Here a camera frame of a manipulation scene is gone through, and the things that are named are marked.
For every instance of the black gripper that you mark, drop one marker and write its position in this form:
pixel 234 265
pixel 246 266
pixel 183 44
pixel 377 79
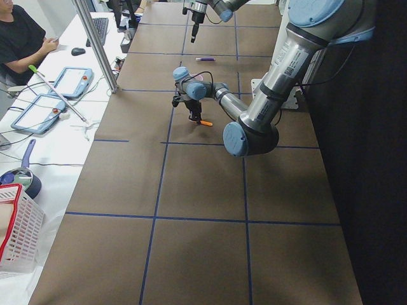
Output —
pixel 196 16
pixel 193 106

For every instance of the orange marker pen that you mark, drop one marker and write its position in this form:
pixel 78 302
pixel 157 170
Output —
pixel 201 122

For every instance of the purple marker pen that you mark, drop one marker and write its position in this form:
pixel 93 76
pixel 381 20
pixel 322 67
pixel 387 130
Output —
pixel 205 59

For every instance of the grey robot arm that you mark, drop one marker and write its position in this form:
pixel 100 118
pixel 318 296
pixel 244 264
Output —
pixel 312 26
pixel 224 10

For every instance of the pink mesh pen holder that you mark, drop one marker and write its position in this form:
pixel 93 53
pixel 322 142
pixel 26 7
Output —
pixel 196 77

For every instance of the black keyboard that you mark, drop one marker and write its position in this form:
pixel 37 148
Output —
pixel 101 25

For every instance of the black computer mouse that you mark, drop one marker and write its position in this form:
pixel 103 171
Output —
pixel 78 51

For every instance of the upper blue teach pendant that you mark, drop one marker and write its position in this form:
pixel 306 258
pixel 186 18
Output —
pixel 73 81

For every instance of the blue teach pendant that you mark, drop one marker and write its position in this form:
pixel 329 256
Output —
pixel 73 81
pixel 39 117

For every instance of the lower blue teach pendant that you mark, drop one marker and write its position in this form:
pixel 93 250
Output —
pixel 39 117

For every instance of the pink stick green tip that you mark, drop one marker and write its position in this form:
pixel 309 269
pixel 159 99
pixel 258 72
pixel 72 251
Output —
pixel 53 89

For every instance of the person in black shirt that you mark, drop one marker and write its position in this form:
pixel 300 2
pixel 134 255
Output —
pixel 23 43

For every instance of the blue frying pan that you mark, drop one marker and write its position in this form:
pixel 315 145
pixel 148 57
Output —
pixel 23 175

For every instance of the red white plastic basket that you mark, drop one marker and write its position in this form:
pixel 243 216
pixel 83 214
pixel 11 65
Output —
pixel 21 223

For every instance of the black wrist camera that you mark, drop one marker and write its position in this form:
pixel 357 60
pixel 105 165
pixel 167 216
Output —
pixel 178 99

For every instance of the aluminium frame post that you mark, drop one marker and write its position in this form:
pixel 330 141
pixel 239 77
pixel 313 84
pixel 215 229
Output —
pixel 95 43

